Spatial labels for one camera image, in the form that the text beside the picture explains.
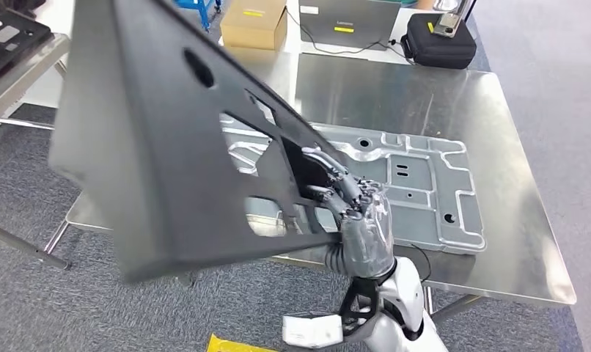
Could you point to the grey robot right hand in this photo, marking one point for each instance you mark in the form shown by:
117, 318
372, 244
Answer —
368, 233

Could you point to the grey laptop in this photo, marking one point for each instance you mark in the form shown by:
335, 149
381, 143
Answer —
349, 19

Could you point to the brown cardboard box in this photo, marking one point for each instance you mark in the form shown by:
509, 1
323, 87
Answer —
252, 29

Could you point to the silver metal bracket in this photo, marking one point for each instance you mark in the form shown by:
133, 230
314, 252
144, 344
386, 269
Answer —
448, 22

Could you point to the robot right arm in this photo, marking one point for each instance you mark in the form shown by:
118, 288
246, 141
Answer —
407, 296

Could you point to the blue wheeled shelf rack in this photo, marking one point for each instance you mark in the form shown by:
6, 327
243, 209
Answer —
193, 5

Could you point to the silver stamped metal plate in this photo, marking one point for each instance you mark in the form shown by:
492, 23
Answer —
422, 194

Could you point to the black zip case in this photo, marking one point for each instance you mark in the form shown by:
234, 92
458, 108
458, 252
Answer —
436, 51

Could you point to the stainless steel table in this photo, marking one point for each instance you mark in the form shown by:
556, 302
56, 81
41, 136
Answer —
38, 73

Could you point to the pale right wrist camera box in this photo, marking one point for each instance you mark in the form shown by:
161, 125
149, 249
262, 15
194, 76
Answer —
312, 331

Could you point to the stainless steel workbench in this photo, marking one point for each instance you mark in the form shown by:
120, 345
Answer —
470, 121

